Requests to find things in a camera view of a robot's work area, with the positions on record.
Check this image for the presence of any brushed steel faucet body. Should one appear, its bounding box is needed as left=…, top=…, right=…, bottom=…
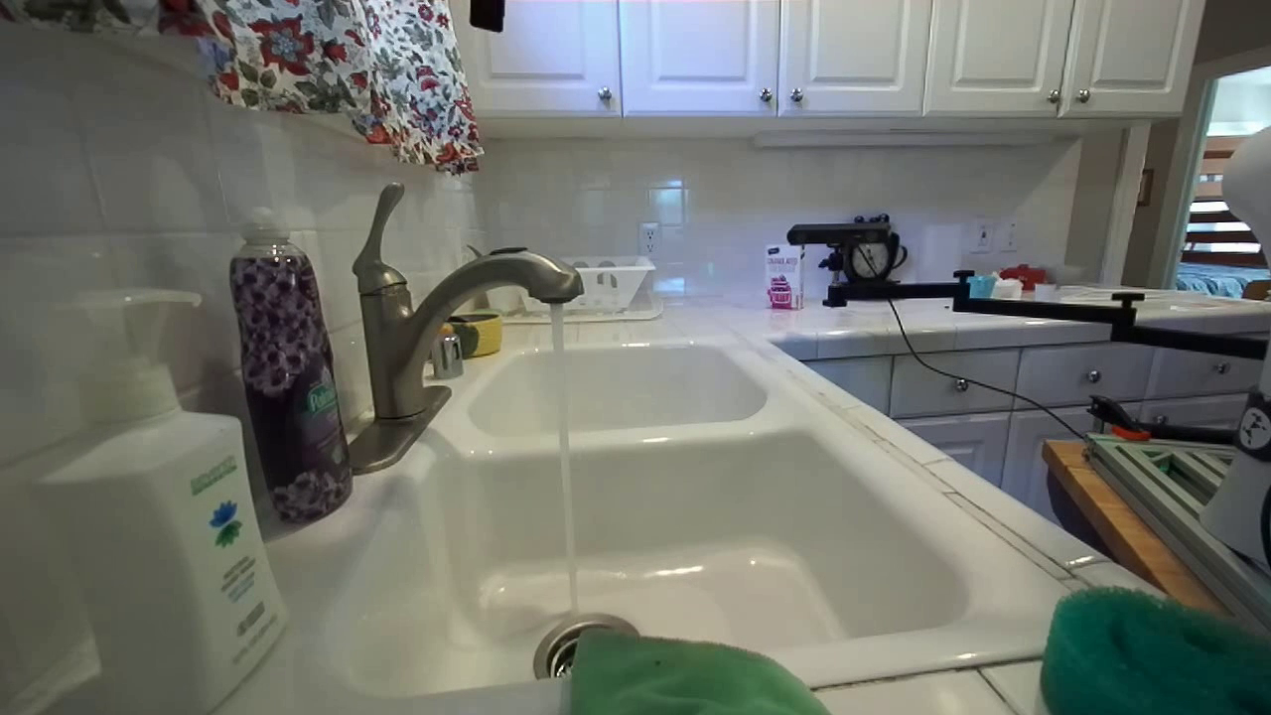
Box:
left=340, top=245, right=589, bottom=477

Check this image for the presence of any white upper cabinet door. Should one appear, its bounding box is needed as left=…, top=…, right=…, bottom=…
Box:
left=774, top=0, right=929, bottom=118
left=615, top=0, right=784, bottom=118
left=924, top=0, right=1072, bottom=118
left=1064, top=0, right=1207, bottom=118
left=451, top=0, right=625, bottom=118

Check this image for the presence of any floral window curtain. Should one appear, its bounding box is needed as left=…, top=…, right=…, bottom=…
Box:
left=156, top=0, right=368, bottom=136
left=352, top=0, right=487, bottom=179

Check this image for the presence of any white plastic basket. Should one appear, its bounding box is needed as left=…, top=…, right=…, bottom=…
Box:
left=561, top=253, right=660, bottom=319

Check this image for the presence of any yellow sponge holder cup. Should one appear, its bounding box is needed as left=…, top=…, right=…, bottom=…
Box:
left=450, top=306, right=508, bottom=363

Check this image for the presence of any chrome air gap cap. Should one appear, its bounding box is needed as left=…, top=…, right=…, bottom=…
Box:
left=430, top=325, right=467, bottom=383

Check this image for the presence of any pink small bottle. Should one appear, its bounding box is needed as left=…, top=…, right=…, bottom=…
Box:
left=761, top=241, right=811, bottom=313

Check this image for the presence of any purple dish soap bottle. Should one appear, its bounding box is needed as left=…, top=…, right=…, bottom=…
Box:
left=225, top=203, right=357, bottom=530

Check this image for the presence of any white double basin sink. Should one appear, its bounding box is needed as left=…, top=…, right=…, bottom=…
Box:
left=216, top=330, right=1104, bottom=715

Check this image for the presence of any small red object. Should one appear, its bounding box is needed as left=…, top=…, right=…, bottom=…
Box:
left=997, top=260, right=1058, bottom=297

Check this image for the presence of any metal sink drain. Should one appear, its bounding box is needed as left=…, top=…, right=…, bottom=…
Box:
left=529, top=609, right=642, bottom=683

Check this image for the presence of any white soap pump dispenser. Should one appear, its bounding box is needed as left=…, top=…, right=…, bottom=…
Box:
left=34, top=286, right=291, bottom=715

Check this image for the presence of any white lower cabinet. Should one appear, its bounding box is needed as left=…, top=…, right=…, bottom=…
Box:
left=799, top=339, right=1271, bottom=526

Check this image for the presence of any wooden cart board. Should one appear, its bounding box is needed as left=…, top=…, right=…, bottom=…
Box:
left=1039, top=432, right=1228, bottom=616

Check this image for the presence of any thin black cable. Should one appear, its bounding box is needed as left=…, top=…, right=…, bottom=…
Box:
left=883, top=294, right=1104, bottom=442

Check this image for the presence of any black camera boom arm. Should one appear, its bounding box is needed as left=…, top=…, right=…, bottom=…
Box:
left=819, top=269, right=1271, bottom=364

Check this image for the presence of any black clamp handle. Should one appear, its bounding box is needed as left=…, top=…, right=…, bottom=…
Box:
left=1084, top=395, right=1243, bottom=449

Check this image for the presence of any aluminium cart frame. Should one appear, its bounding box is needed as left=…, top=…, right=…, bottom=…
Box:
left=1084, top=425, right=1271, bottom=626

